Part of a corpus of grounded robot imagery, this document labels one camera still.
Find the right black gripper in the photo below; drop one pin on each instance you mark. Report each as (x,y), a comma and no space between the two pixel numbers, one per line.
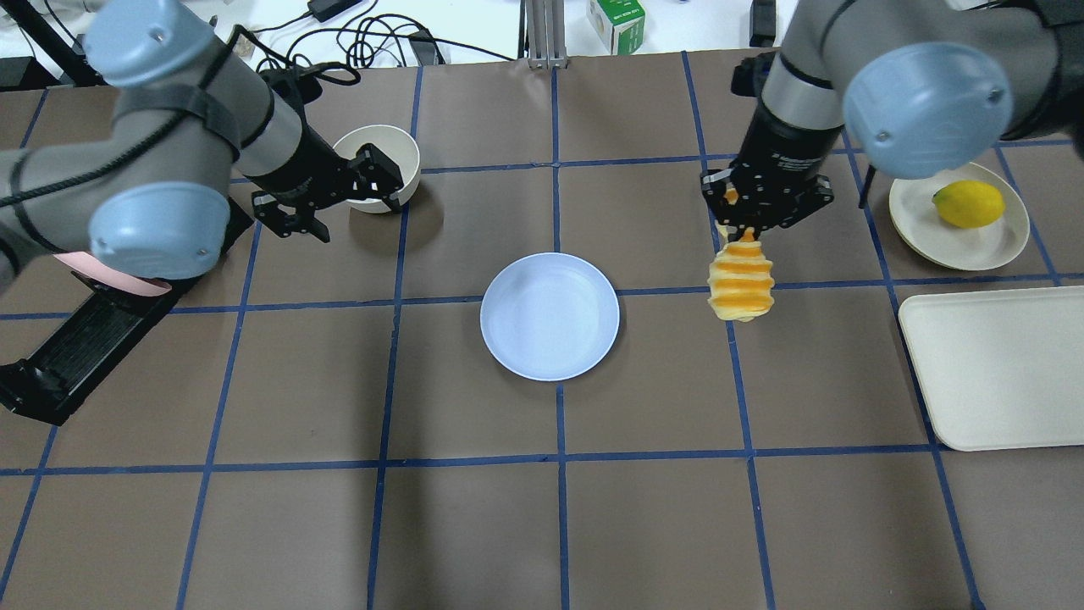
(783,144)

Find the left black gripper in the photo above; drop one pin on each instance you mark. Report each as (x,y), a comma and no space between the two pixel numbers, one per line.
(306,166)

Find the striped bread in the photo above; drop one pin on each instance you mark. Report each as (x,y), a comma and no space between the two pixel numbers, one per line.
(740,279)

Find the blue plate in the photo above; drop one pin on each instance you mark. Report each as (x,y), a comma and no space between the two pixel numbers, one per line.
(550,317)

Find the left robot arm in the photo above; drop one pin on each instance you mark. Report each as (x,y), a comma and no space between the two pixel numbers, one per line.
(152,200)

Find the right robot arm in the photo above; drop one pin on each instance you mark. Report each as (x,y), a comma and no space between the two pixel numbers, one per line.
(924,86)

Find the cream plate under lemon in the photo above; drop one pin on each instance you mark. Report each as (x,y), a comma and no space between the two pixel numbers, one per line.
(915,218)

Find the pink plate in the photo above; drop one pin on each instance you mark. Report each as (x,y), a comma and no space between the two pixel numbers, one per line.
(91,268)

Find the black plate rack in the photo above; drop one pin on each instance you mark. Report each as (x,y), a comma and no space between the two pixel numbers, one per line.
(56,379)

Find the white bowl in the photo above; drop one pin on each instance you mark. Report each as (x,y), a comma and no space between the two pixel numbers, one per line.
(396,144)

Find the black power adapter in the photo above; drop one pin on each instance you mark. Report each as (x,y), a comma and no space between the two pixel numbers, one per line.
(425,48)

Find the yellow lemon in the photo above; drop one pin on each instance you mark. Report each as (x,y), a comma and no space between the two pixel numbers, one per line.
(969,204)

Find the green white box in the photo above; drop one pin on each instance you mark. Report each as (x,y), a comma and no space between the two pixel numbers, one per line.
(619,24)

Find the white rectangular tray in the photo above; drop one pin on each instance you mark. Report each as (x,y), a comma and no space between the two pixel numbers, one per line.
(999,369)

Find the aluminium frame post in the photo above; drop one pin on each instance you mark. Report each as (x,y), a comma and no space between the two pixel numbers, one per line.
(542,39)

